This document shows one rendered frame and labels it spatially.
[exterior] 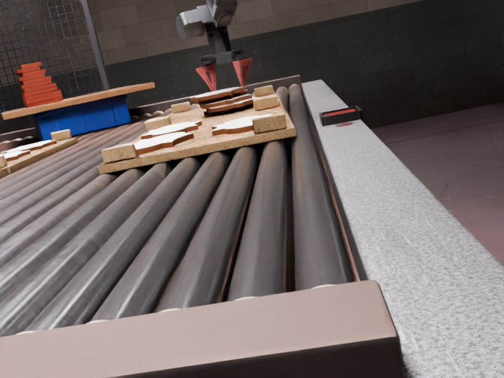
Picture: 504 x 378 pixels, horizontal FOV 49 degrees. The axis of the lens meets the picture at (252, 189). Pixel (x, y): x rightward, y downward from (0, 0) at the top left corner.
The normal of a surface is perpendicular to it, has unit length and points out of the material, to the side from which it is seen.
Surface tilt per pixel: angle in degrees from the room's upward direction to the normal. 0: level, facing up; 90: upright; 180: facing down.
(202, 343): 0
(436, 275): 0
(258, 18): 90
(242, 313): 0
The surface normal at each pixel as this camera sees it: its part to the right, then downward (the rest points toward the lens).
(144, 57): 0.04, 0.23
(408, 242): -0.19, -0.95
